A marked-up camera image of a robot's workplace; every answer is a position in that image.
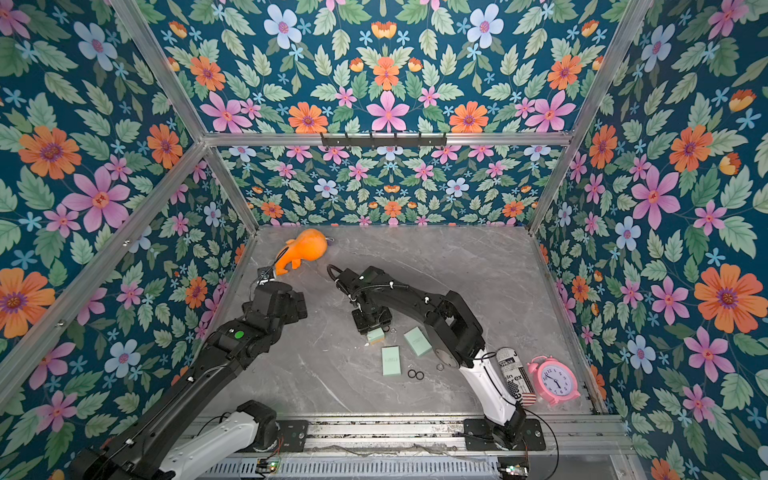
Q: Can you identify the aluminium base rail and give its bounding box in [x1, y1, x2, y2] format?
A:
[149, 413, 631, 460]

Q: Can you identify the mint green box lid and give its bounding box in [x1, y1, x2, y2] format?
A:
[381, 346, 402, 377]

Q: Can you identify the pink alarm clock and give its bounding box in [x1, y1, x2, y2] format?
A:
[526, 356, 581, 406]

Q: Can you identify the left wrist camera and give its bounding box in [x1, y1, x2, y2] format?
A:
[256, 266, 275, 285]

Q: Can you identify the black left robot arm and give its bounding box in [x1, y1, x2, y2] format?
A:
[70, 281, 308, 479]

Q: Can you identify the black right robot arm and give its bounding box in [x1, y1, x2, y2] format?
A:
[327, 265, 526, 450]

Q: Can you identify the black hook rail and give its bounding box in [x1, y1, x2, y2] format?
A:
[320, 133, 448, 148]

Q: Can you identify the orange plush toy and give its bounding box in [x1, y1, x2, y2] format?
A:
[274, 229, 329, 276]

